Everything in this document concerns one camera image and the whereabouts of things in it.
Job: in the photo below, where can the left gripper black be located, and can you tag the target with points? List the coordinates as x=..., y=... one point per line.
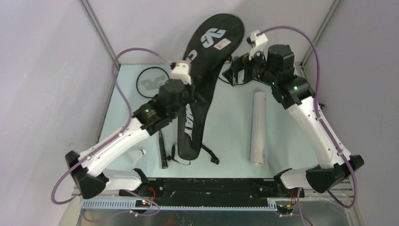
x=190, y=88

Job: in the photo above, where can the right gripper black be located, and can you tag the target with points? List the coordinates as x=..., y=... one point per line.
x=239, y=64

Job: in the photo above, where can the black racket bag crossway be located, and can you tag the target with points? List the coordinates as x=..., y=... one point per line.
x=210, y=46

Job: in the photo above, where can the white shuttlecock tube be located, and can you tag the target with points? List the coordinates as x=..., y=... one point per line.
x=258, y=132

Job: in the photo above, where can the shuttlecock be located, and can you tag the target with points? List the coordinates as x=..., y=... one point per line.
x=135, y=155

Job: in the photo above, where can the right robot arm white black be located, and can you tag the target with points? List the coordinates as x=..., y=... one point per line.
x=277, y=70

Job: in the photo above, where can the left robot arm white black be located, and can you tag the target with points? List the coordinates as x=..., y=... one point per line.
x=89, y=168

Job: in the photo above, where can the left badminton racket black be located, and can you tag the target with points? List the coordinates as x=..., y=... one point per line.
x=148, y=83

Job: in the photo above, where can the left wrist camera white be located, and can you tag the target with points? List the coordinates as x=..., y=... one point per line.
x=181, y=71

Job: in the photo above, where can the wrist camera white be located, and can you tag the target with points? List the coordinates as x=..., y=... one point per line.
x=181, y=71
x=257, y=42

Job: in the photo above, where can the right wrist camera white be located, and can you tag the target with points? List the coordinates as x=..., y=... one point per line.
x=257, y=42

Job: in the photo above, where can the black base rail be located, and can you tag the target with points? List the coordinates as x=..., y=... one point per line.
x=215, y=192

